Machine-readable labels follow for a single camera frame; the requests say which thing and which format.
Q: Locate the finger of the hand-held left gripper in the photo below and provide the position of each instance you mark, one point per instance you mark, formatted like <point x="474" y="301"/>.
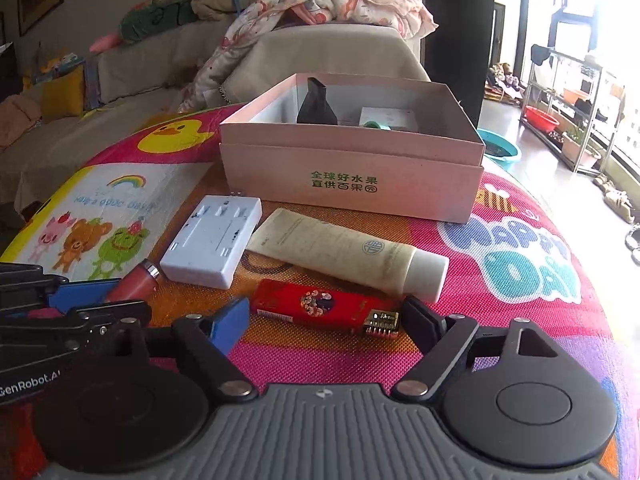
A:
<point x="80" y="295"/>
<point x="110" y="312"/>

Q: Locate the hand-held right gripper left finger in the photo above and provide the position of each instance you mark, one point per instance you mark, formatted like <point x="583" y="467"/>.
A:
<point x="230" y="320"/>

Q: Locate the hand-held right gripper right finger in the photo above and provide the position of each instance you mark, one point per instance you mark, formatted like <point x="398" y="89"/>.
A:
<point x="422" y="317"/>

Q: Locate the pink lip gloss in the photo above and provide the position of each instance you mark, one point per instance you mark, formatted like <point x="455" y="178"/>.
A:
<point x="132" y="282"/>

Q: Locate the red patterned lighter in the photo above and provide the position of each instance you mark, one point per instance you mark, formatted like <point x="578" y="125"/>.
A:
<point x="315" y="306"/>

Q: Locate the pink cardboard box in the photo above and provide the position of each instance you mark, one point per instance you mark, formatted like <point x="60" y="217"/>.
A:
<point x="350" y="180"/>

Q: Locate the teal tape roll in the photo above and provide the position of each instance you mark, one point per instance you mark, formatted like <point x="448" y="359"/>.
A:
<point x="377" y="124"/>

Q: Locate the black nozzle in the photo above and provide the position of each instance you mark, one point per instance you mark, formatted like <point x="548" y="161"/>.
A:
<point x="316" y="105"/>

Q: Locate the white power adapter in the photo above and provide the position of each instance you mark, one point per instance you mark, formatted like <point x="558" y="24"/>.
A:
<point x="212" y="240"/>

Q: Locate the colourful play mat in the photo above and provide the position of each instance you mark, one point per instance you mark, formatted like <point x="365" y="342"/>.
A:
<point x="500" y="285"/>

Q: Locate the cream cosmetic tube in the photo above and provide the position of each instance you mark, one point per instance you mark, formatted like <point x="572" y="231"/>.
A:
<point x="345" y="255"/>

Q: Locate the teal plastic basin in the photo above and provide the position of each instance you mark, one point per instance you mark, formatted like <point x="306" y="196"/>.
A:
<point x="500" y="152"/>

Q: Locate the pink cloth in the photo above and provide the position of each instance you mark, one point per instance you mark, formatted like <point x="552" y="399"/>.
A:
<point x="17" y="120"/>

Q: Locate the yellow cushion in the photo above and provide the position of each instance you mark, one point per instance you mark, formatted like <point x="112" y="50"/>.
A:
<point x="62" y="95"/>

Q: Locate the blue book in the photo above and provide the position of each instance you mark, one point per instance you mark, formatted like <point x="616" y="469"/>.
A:
<point x="92" y="85"/>

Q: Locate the white shoe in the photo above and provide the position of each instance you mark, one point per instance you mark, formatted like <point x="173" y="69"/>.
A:
<point x="634" y="236"/>
<point x="636" y="255"/>

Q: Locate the tan shoe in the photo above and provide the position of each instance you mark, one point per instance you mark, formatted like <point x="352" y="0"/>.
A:
<point x="605" y="184"/>
<point x="620" y="205"/>

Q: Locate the red plastic basin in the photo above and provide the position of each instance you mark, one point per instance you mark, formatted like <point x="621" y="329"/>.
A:
<point x="541" y="119"/>

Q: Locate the small chair with plush toys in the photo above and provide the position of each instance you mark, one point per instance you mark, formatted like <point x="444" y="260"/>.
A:
<point x="505" y="85"/>

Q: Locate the pink plush toy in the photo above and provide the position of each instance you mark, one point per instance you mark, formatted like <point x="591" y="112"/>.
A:
<point x="105" y="44"/>

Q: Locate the metal shelf rack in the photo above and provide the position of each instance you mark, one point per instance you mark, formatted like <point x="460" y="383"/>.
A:
<point x="600" y="110"/>

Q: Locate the beige sofa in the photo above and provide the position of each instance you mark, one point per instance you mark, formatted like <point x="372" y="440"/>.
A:
<point x="320" y="55"/>

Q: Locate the green plush toy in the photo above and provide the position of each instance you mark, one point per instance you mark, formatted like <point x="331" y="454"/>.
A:
<point x="155" y="17"/>

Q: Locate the printed pink blanket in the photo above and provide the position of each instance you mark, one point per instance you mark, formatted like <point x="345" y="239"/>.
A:
<point x="350" y="7"/>

